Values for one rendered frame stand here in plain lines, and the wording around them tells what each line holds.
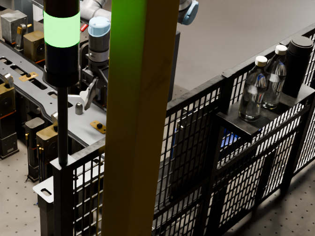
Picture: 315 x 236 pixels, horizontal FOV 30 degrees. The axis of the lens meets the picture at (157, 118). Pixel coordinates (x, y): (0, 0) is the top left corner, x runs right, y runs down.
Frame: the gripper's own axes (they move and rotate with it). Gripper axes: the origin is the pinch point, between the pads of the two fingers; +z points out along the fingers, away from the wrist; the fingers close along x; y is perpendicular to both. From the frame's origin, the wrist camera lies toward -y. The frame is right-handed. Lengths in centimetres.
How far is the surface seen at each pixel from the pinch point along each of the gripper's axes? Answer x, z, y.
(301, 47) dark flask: -18, -49, -67
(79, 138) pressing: 10.7, 11.2, 0.0
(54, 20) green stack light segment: 67, -81, -57
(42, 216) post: 40.5, 22.2, -14.3
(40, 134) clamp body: 23.9, 6.5, 7.1
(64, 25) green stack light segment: 65, -81, -59
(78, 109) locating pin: 1.4, 8.3, 11.9
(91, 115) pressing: -2.2, 11.2, 7.9
